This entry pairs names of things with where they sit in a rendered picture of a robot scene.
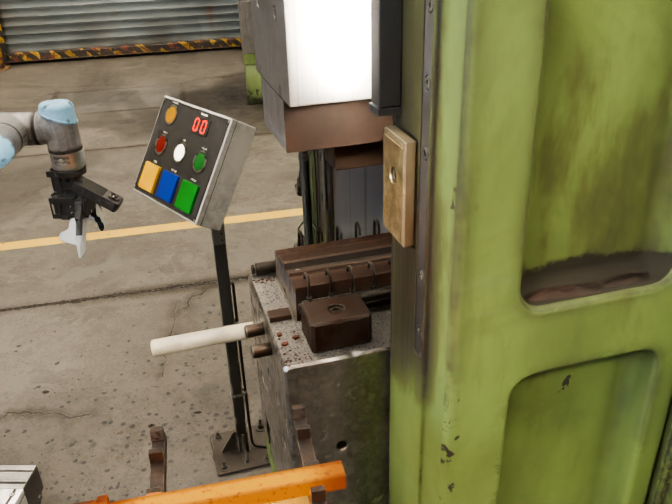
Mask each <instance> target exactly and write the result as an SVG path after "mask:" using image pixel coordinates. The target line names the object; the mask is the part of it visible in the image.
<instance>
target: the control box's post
mask: <svg viewBox="0 0 672 504"><path fill-rule="evenodd" d="M210 230H211V238H212V243H213V250H214V258H215V267H216V275H217V283H218V291H219V299H220V307H221V315H222V322H223V325H230V324H235V320H234V311H233V302H232V293H231V285H230V276H229V267H228V258H227V249H226V237H225V228H224V221H223V224H222V227H221V230H220V231H218V230H214V229H210ZM225 347H226V355H227V363H228V371H229V379H230V387H231V393H232V395H238V394H242V393H243V390H242V381H241V372H240V363H239V355H238V346H237V341H234V342H228V343H225ZM232 402H233V412H234V420H235V428H236V433H237V440H238V448H239V452H242V449H241V442H240V435H241V434H244V436H245V443H246V450H249V442H248V433H247V425H246V416H245V407H244V398H243V396H242V397H237V398H233V399H232Z"/></svg>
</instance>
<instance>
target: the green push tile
mask: <svg viewBox="0 0 672 504"><path fill-rule="evenodd" d="M199 190H200V186H198V185H196V184H194V183H192V182H190V181H188V180H185V179H183V181H182V184H181V187H180V190H179V192H178V195H177V198H176V201H175V204H174V206H175V207H176V208H178V209H180V210H182V211H184V212H185V213H187V214H189V215H191V213H192V210H193V207H194V204H195V202H196V199H197V196H198V193H199Z"/></svg>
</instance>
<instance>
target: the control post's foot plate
mask: <svg viewBox="0 0 672 504"><path fill-rule="evenodd" d="M258 420H259V423H258V425H253V426H251V427H252V434H253V440H254V442H255V444H257V445H265V446H267V445H266V435H265V428H264V425H263V423H262V418H259V419H258ZM247 433H248V442H249V450H246V443H245V436H244V434H241V435H240V442H241V449H242V452H239V448H238V440H237V433H236V429H235V430H230V431H226V432H221V433H219V431H216V434H212V435H211V436H210V442H211V443H210V445H211V448H212V450H213V455H212V458H213V460H214V462H215V465H216V470H217V474H218V477H221V476H222V477H224V476H229V475H234V474H242V473H247V472H251V471H253V470H256V469H262V468H267V467H270V466H271V464H270V461H269V457H268V454H267V449H266V448H259V447H255V446H253V444H252V443H251V439H250V434H249V427H247Z"/></svg>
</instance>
